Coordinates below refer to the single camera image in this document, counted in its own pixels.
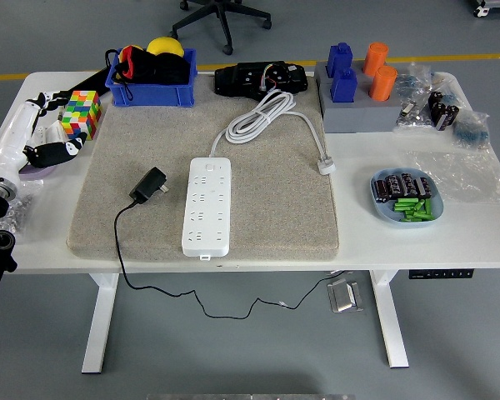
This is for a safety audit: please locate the black plug adapter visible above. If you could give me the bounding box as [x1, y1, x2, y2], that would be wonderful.
[128, 166, 169, 206]

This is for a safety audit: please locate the thin black adapter cord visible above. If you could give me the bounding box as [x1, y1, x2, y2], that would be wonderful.
[113, 202, 346, 320]

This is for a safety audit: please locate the clear bag of blue components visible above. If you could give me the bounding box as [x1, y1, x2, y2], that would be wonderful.
[393, 62, 434, 103]

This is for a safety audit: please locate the grey block holder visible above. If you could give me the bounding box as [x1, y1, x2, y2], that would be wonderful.
[314, 60, 403, 134]

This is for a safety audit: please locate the blue plastic bin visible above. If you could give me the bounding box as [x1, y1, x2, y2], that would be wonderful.
[104, 47, 198, 108]

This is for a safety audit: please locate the black electronic device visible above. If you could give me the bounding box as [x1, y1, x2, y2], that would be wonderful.
[213, 60, 309, 101]

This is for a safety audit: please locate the long black flat box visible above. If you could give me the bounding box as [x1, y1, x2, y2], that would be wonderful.
[57, 67, 113, 122]

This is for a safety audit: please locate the black red drawstring pouch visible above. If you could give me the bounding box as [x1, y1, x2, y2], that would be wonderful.
[110, 44, 192, 101]

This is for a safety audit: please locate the white power strip cable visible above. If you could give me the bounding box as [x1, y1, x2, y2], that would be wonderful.
[209, 90, 338, 176]

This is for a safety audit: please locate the black office chair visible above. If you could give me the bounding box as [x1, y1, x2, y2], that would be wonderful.
[168, 0, 273, 56]

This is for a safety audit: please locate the grey-brown mat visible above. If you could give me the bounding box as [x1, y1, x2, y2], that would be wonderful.
[66, 77, 341, 263]

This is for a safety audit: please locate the multicolour puzzle cube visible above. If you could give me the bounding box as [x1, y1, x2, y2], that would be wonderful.
[61, 89, 103, 142]

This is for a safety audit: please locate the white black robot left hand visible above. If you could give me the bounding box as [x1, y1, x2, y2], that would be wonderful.
[0, 91, 88, 181]

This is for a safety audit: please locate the black table control panel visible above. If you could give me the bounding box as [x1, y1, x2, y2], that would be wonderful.
[407, 269, 475, 280]

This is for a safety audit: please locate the small bag of blue parts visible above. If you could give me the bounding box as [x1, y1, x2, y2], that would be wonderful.
[452, 110, 492, 151]

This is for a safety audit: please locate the clear bag of screws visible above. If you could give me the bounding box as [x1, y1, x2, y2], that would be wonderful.
[0, 178, 46, 235]

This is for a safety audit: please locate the orange cylinder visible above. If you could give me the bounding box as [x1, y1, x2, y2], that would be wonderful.
[362, 42, 390, 77]
[368, 65, 398, 102]

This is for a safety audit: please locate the clear bag of silver parts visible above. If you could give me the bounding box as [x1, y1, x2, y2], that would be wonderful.
[393, 98, 437, 135]

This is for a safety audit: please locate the white wheeled cart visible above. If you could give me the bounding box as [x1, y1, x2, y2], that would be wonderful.
[472, 0, 500, 18]

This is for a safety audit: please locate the blue bottle-shaped block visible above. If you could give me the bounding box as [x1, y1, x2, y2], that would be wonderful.
[331, 67, 358, 103]
[326, 42, 354, 79]

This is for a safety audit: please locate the yellow ball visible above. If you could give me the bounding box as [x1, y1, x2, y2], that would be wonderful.
[145, 36, 185, 58]

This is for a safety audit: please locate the white power strip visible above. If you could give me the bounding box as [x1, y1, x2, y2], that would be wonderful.
[181, 157, 233, 263]

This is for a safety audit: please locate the white table leg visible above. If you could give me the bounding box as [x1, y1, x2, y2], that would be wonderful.
[368, 269, 410, 370]
[81, 272, 120, 375]

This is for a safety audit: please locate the empty clear plastic bag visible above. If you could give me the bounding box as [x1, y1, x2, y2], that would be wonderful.
[407, 149, 500, 205]

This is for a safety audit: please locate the silver floor box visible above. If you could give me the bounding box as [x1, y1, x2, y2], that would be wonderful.
[326, 277, 365, 313]

